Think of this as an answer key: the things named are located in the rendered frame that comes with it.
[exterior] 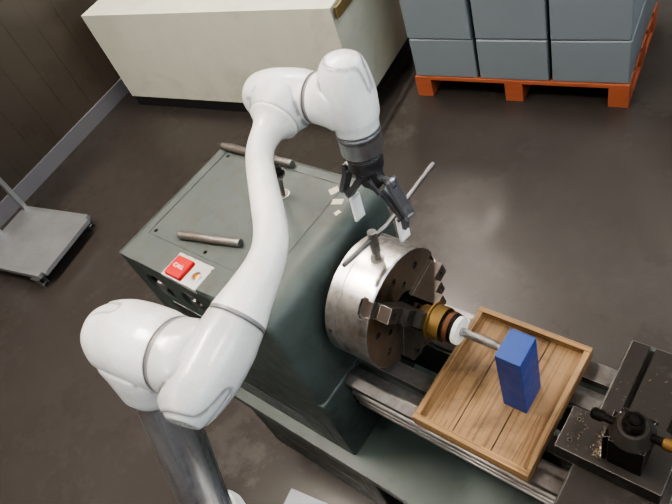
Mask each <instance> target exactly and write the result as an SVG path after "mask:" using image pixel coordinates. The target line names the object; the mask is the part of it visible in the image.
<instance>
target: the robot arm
mask: <svg viewBox="0 0 672 504"><path fill-rule="evenodd" d="M242 100H243V103H244V106H245V107H246V109H247V111H248V112H249V113H250V115H251V117H252V119H253V126H252V129H251V132H250V135H249V138H248V141H247V146H246V153H245V165H246V175H247V182H248V190H249V198H250V206H251V214H252V222H253V239H252V245H251V248H250V251H249V253H248V255H247V257H246V259H245V260H244V262H243V263H242V265H241V266H240V268H239V269H238V270H237V272H236V273H235V274H234V275H233V277H232V278H231V279H230V281H229V282H228V283H227V284H226V286H225V287H224V288H223V289H222V290H221V292H220V293H219V294H218V295H217V296H216V298H215V299H214V300H213V301H212V303H211V304H210V306H209V307H208V309H207V310H206V312H205V313H204V315H203V316H202V318H201V319H199V318H191V317H188V316H185V315H183V314H182V313H180V312H178V311H176V310H174V309H171V308H169V307H165V306H162V305H159V304H156V303H152V302H148V301H143V300H138V299H120V300H114V301H110V302H109V303H108V304H105V305H103V306H100V307H98V308H96V309H95V310H94V311H92V312H91V313H90V314H89V316H88V317H87V318H86V320H85V322H84V324H83V327H82V330H81V334H80V343H81V346H82V349H83V352H84V354H85V356H86V358H87V359H88V361H89V362H90V364H91V365H92V366H94V367H95V368H97V369H98V372H99V373H100V375H101V376H102V377H103V378H104V379H105V380H106V381H107V382H108V384H109V385H110V386H111V387H112V388H113V390H114V391H115V392H116V393H117V394H118V396H119V397H120V398H121V400H122V401H123V402H124V403H125V404H126V405H128V406H130V407H132V408H134V409H136V411H137V413H138V415H139V418H140V420H141V422H142V424H143V427H144V429H145V431H146V433H147V436H148V438H149V440H150V442H151V445H152V447H153V449H154V451H155V453H156V456H157V458H158V460H159V462H160V465H161V467H162V469H163V471H164V474H165V476H166V478H167V480H168V483H169V485H170V487H171V489H172V491H173V494H174V496H175V498H176V500H177V503H178V504H246V503H245V502H244V500H243V499H242V498H241V496H239V495H238V494H237V493H235V492H233V491H231V490H227V487H226V485H225V482H224V479H223V477H222V474H221V471H220V468H219V466H218V463H217V460H216V458H215V455H214V452H213V449H212V447H211V444H210V441H209V439H208V436H207V433H206V430H205V428H204V426H207V425H209V424H210V423H211V422H212V421H213V420H214V419H215V418H216V417H217V416H218V415H219V414H220V413H221V412H222V411H223V410H224V409H225V408H226V406H227V405H228V404H229V403H230V402H231V400H232V399H233V397H234V396H235V394H236V393H237V391H238V390H239V388H240V387H241V385H242V383H243V381H244V380H245V378H246V376H247V374H248V372H249V370H250V368H251V366H252V364H253V362H254V360H255V358H256V355H257V352H258V349H259V346H260V344H261V341H262V338H263V336H264V333H265V331H266V328H267V324H268V321H269V317H270V313H271V309H272V306H273V303H274V300H275V296H276V293H277V290H278V287H279V284H280V281H281V278H282V275H283V271H284V268H285V264H286V259H287V254H288V243H289V234H288V225H287V219H286V214H285V210H284V205H283V201H282V197H281V192H280V188H279V183H278V179H277V175H276V170H275V166H274V153H275V150H276V147H277V146H278V144H279V143H280V142H281V141H282V140H283V139H291V138H293V137H295V135H296V134H297V133H298V132H299V131H301V130H302V129H304V128H306V127H307V126H308V125H309V124H317V125H320V126H323V127H325V128H327V129H329V130H331V131H335V134H336V139H337V141H338V144H339V148H340V151H341V155H342V156H343V158H344V159H346V160H347V161H346V162H345V163H343V164H342V165H341V167H342V176H341V181H340V186H339V191H340V193H343V192H344V193H345V195H346V197H347V198H348V200H349V203H350V206H351V208H352V212H353V215H354V219H355V221H356V222H358V221H359V220H360V219H361V218H362V217H363V216H364V215H365V211H364V208H363V204H362V200H361V196H360V193H359V192H358V191H357V190H358V188H359V187H360V186H361V184H362V185H363V187H365V188H369V189H370V190H372V191H374V192H375V193H376V195H377V196H381V198H382V199H383V200H384V201H385V203H386V204H387V205H388V206H389V208H390V209H391V210H392V211H393V213H394V214H395V215H396V216H397V217H396V218H395V221H396V226H397V230H398V235H399V239H400V242H402V243H403V242H404V241H405V240H406V239H407V238H408V237H409V236H410V235H411V234H410V229H409V227H410V222H409V219H410V218H411V217H412V216H413V215H414V214H415V211H414V209H413V207H412V206H411V204H410V202H409V201H408V199H407V197H406V196H405V194H404V192H403V191H402V189H401V187H400V185H399V183H398V180H397V177H396V176H395V175H393V176H391V177H387V176H386V175H385V173H384V171H383V167H384V157H383V152H382V150H383V148H384V141H383V136H382V131H381V124H380V122H379V114H380V105H379V98H378V93H377V89H376V85H375V82H374V79H373V76H372V74H371V71H370V69H369V66H368V64H367V63H366V61H365V59H364V58H363V56H362V55H361V54H360V53H359V52H357V51H355V50H352V49H338V50H334V51H331V52H329V53H328V54H326V55H325V56H324V57H323V58H322V60H321V62H320V64H319V67H318V71H313V70H309V69H305V68H295V67H275V68H268V69H264V70H260V71H258V72H256V73H254V74H252V75H251V76H250V77H249V78H248V79H247V80H246V82H245V84H244V86H243V90H242ZM352 175H355V176H356V180H355V181H354V182H353V184H352V186H351V187H350V184H351V179H352ZM383 184H384V186H385V187H384V188H383V189H382V190H381V191H380V190H379V188H380V187H381V186H382V185H383ZM356 191H357V192H356ZM355 192H356V193H355Z"/></svg>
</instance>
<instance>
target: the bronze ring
mask: <svg viewBox="0 0 672 504"><path fill-rule="evenodd" d="M421 310H423V311H426V312H427V314H426V316H425V319H424V322H423V328H422V332H423V336H424V337H425V338H427V339H431V338H432V339H434V340H436V341H439V342H442V341H443V342H445V343H449V344H452V343H451V342H450V339H449V336H450V331H451V328H452V326H453V324H454V322H455V320H456V319H457V318H458V317H460V316H463V315H462V314H460V313H458V312H456V311H454V309H453V308H450V307H448V306H445V305H444V304H443V303H442V302H440V301H438V302H436V303H434V304H433V305H430V304H425V305H423V306H422V307H421Z"/></svg>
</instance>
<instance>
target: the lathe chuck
mask: <svg viewBox="0 0 672 504"><path fill-rule="evenodd" d="M379 244H380V248H381V251H380V254H383V255H384V256H385V260H384V261H383V262H381V263H379V264H374V263H372V262H371V258H372V257H373V256H374V254H373V253H372V252H371V248H370V246H369V247H368V248H367V249H366V250H365V251H364V252H363V253H362V254H361V255H360V257H359V258H358V259H357V261H356V262H355V264H354V265H353V267H352V268H351V270H350V272H349V274H348V276H347V278H346V280H345V283H344V285H343V288H342V291H341V294H340V297H339V301H338V306H337V312H336V333H337V338H338V341H339V343H340V345H341V347H342V348H343V349H344V350H345V351H346V352H347V353H349V354H351V355H353V356H355V357H357V358H360V359H362V360H364V361H366V362H368V363H370V364H372V365H374V366H376V367H378V368H387V367H390V366H392V365H394V364H396V363H397V362H399V361H400V360H401V332H400V325H398V324H391V325H387V324H385V323H382V322H380V321H378V320H376V319H373V318H371V319H369V318H367V317H364V319H363V318H360V317H361V315H360V314H359V313H360V309H361V306H362V302H363V299H366V297H367V298H369V302H372V303H379V302H395V301H399V302H400V301H401V302H403V303H406V304H408V305H411V306H413V307H416V308H418V309H421V307H422V306H423V305H422V304H419V303H417V302H414V301H413V300H412V299H408V298H406V297H405V296H403V293H404V292H405V291H408V290H411V289H412V287H413V285H414V284H415V282H416V280H417V278H418V277H419V275H420V273H421V271H422V270H423V268H424V266H425V264H426V263H427V261H428V259H429V257H430V256H431V254H432V252H431V251H430V250H429V249H428V248H426V247H423V246H420V245H417V244H414V243H411V242H408V241H404V242H403V243H402V242H400V239H399V238H396V237H393V236H388V237H383V238H381V239H379Z"/></svg>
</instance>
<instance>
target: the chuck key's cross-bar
mask: <svg viewBox="0 0 672 504"><path fill-rule="evenodd" d="M434 166H435V163H434V162H431V163H430V164H429V166H428V167H427V168H426V170H425V171H424V172H423V174H422V175H421V176H420V178H419V179H418V180H417V182H416V183H415V184H414V186H413V187H412V188H411V189H410V191H409V192H408V193H407V195H406V197H407V199H408V201H409V199H410V198H411V197H412V195H413V194H414V193H415V191H416V190H417V189H418V187H419V186H420V185H421V183H422V182H423V181H424V179H425V178H426V177H427V176H428V174H429V173H430V172H431V170H432V169H433V168H434ZM396 217H397V216H396V215H395V214H394V213H392V215H391V216H390V217H389V218H388V220H387V221H386V222H385V224H384V225H383V226H382V227H381V228H380V229H378V230H377V231H376V232H377V236H378V237H379V236H380V235H381V234H382V233H383V232H384V231H385V230H386V229H387V228H388V227H389V226H390V225H391V223H392V222H393V221H394V219H395V218H396ZM371 243H372V240H370V239H368V240H367V241H365V242H364V243H363V244H362V245H361V246H360V247H359V248H358V249H357V250H356V251H355V252H353V253H352V254H351V255H350V256H349V257H348V258H347V259H346V260H345V261H344V262H343V263H342V266H343V267H346V266H347V265H348V264H350V263H351V262H352V261H353V260H354V259H355V258H356V257H357V256H358V255H359V254H360V253H361V252H363V251H364V250H365V249H366V248H367V247H368V246H369V245H370V244H371Z"/></svg>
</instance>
